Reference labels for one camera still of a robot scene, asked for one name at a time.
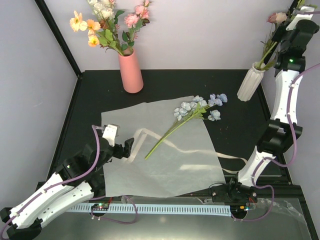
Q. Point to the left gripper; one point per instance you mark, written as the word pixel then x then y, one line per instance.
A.
pixel 120 153

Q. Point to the cream ribbon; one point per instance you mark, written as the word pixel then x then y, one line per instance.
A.
pixel 189 149

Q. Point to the pink cream rose stem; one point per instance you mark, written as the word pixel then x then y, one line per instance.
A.
pixel 275 20

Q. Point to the white wrapping paper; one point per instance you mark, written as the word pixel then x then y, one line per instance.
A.
pixel 121 180

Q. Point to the blue hydrangea stem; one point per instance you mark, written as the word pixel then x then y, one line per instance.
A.
pixel 198 108

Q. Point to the mauve brown rose stem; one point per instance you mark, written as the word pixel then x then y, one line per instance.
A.
pixel 264 64

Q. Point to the orange poppy stem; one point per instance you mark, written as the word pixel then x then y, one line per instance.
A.
pixel 281 29

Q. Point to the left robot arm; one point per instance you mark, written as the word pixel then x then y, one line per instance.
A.
pixel 77 179

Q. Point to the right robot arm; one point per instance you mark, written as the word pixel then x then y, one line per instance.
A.
pixel 282 129

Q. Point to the white ribbed vase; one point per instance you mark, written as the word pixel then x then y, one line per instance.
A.
pixel 250 82

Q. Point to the pink vase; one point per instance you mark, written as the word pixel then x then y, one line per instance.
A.
pixel 130 72

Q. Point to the flowers in pink vase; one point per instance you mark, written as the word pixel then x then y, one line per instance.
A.
pixel 104 31

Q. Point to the left circuit board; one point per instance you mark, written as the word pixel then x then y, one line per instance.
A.
pixel 100 207

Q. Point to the circuit board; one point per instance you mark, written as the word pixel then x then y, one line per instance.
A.
pixel 100 207
pixel 242 208

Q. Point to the right circuit board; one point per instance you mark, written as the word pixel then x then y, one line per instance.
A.
pixel 242 208

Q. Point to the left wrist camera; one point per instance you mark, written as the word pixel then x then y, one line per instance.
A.
pixel 110 133

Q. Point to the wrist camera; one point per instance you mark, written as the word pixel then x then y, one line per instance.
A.
pixel 110 133
pixel 305 12

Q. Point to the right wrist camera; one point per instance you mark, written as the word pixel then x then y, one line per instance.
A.
pixel 305 12

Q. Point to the white slotted cable duct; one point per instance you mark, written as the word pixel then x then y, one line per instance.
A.
pixel 156 209

